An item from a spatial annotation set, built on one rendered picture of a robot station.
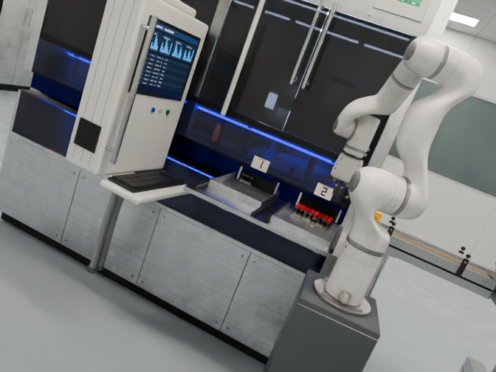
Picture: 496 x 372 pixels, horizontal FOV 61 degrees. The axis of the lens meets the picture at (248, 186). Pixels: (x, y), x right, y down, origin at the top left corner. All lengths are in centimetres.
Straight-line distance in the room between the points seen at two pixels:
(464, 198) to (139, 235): 520
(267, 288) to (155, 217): 72
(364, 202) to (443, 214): 556
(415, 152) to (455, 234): 561
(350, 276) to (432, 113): 52
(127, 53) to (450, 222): 573
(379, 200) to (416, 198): 11
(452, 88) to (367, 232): 46
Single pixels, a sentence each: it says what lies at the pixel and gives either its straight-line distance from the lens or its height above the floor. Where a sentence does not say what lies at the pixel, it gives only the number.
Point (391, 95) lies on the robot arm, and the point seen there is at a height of 150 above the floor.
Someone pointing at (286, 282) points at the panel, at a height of 52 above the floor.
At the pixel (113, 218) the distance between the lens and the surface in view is 230.
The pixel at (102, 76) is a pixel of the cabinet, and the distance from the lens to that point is 183.
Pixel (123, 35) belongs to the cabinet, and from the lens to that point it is 179.
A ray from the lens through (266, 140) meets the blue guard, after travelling 209.
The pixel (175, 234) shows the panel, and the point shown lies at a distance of 235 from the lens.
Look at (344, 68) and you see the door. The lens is 205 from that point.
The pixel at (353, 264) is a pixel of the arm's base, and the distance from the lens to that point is 132.
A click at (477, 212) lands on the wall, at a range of 684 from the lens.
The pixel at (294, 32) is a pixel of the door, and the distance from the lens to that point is 212.
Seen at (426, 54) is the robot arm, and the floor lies 161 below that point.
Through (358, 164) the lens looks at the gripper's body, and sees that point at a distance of 165.
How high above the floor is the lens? 140
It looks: 14 degrees down
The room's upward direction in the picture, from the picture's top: 21 degrees clockwise
